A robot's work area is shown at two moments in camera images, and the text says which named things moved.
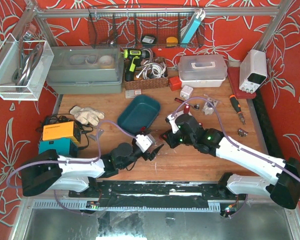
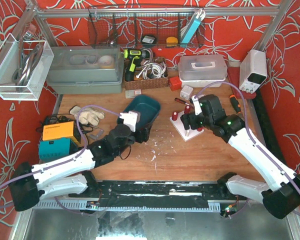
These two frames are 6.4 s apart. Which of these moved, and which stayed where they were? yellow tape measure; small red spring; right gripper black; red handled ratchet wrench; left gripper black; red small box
Moved: right gripper black; left gripper black
Stayed: red small box; red handled ratchet wrench; small red spring; yellow tape measure
